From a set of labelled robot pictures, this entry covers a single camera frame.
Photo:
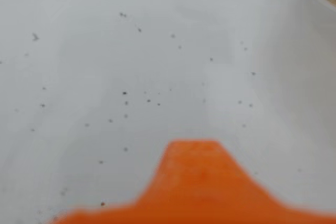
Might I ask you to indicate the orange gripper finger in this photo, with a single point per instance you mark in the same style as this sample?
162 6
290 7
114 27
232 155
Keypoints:
194 187

